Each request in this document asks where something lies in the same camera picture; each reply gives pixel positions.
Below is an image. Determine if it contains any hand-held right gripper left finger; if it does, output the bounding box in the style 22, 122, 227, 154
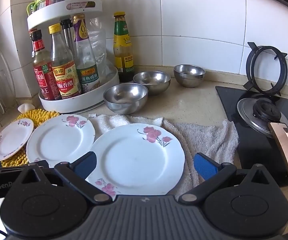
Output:
14, 151, 113, 205

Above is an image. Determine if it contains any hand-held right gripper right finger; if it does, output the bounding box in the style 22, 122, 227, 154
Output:
178, 152, 275, 204

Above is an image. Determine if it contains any medium pink-flower white plate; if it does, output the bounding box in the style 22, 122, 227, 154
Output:
26, 114, 96, 168

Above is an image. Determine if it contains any small floral-rim white plate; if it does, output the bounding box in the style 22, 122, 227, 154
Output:
0, 118, 34, 161

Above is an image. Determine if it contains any large pink-flower white plate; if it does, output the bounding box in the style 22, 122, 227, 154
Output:
85, 123, 186, 196

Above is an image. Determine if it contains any stainless steel bowl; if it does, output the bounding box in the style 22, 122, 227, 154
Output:
173, 64, 206, 88
133, 71, 171, 96
103, 84, 149, 115

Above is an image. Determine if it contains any grey towel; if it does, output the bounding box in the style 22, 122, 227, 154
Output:
162, 119, 240, 195

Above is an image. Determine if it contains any yellow chenille mat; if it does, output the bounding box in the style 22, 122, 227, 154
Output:
0, 108, 60, 168

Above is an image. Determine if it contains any black glass cooktop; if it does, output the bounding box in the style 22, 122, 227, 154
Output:
215, 86, 288, 187

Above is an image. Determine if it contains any garlic bulb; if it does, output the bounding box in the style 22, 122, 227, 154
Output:
17, 103, 32, 113

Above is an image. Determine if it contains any white two-tier condiment rack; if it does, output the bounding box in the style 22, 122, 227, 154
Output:
26, 0, 119, 114

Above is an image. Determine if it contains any smartphone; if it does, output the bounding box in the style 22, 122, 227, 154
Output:
268, 122, 288, 176

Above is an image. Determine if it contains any red-label soy sauce bottle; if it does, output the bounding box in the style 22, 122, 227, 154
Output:
29, 29, 55, 101

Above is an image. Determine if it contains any yellow-cap vinegar bottle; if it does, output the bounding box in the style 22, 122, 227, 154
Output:
48, 23, 82, 100

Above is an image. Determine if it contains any purple-label sauce bottle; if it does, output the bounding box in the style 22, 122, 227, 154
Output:
72, 14, 101, 93

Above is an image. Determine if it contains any clear plastic bag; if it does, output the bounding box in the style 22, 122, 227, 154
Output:
86, 17, 111, 85

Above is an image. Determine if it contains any green-yellow label sauce bottle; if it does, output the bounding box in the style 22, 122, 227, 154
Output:
113, 11, 135, 83

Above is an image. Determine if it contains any green lidded jar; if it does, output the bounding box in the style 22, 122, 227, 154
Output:
26, 0, 47, 17

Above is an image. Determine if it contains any black pan support ring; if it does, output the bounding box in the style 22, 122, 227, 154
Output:
243, 42, 288, 97

